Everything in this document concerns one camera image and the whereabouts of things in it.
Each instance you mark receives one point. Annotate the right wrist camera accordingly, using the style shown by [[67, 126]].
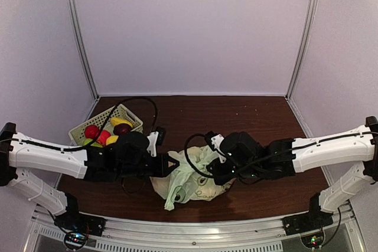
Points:
[[214, 141]]

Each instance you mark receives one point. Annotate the yellow banana in basket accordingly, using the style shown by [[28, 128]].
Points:
[[118, 121]]

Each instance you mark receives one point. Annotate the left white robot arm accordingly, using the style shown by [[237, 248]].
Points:
[[19, 153]]

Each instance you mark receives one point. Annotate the yellow lemon in basket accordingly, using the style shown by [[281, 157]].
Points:
[[111, 139]]

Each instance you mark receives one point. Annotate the green pear in basket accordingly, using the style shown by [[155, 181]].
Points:
[[92, 143]]

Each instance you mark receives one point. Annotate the right aluminium corner post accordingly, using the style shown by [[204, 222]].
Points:
[[303, 44]]

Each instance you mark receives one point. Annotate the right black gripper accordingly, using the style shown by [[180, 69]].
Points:
[[221, 178]]

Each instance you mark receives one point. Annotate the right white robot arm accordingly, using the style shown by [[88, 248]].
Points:
[[287, 157]]

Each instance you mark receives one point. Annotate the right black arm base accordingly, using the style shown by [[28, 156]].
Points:
[[312, 220]]

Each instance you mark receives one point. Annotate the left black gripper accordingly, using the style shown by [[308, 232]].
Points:
[[162, 170]]

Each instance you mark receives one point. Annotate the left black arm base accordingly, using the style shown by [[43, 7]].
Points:
[[73, 220]]

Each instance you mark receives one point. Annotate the red apple in basket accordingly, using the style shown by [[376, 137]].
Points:
[[91, 132]]

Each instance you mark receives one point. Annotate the pale green plastic bag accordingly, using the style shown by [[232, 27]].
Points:
[[184, 184]]

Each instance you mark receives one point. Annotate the dark red fruit in basket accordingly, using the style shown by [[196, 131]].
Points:
[[122, 129]]

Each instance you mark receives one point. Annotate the left aluminium corner post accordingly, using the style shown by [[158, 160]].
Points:
[[78, 37]]

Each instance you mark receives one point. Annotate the aluminium corner post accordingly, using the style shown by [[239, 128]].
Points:
[[303, 44], [78, 37]]

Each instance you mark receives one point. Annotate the aluminium front rail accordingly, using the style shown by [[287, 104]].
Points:
[[265, 234]]

